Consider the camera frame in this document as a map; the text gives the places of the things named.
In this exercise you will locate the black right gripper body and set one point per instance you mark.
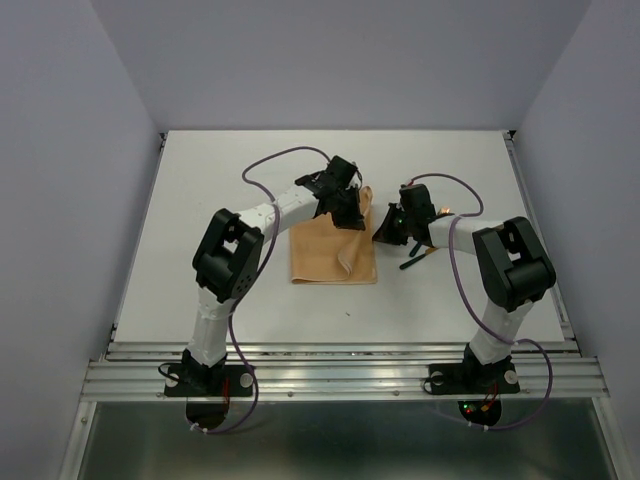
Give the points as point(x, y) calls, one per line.
point(410, 221)

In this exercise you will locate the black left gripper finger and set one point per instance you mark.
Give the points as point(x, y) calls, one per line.
point(335, 205)
point(350, 216)

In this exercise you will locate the peach cloth napkin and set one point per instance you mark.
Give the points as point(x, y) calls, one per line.
point(322, 254)

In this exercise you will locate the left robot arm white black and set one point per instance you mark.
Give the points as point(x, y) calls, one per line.
point(235, 248)

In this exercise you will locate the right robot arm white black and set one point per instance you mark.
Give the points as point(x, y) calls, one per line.
point(515, 269)

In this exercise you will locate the gold fork black handle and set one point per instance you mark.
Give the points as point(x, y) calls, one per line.
point(444, 211)

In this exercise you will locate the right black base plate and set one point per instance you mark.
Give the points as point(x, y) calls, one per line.
point(456, 379)

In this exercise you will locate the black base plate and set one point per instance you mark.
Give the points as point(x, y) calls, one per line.
point(456, 379)
point(184, 382)

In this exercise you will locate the aluminium rail frame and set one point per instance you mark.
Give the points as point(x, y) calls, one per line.
point(340, 368)

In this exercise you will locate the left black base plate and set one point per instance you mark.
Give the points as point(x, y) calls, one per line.
point(184, 382)

